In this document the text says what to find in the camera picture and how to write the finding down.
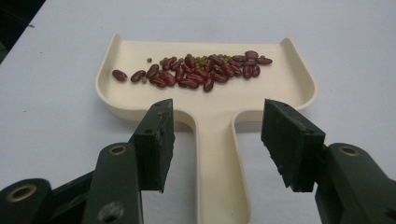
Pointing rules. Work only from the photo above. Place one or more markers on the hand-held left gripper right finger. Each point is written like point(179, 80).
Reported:
point(292, 146)

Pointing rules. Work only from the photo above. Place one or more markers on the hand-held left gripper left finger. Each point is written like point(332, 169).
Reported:
point(155, 149)

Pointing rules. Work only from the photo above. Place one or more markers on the cream plastic dustpan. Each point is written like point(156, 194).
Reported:
point(214, 130)

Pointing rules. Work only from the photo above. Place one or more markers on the pile of red kidney beans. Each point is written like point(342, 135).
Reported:
point(193, 81)

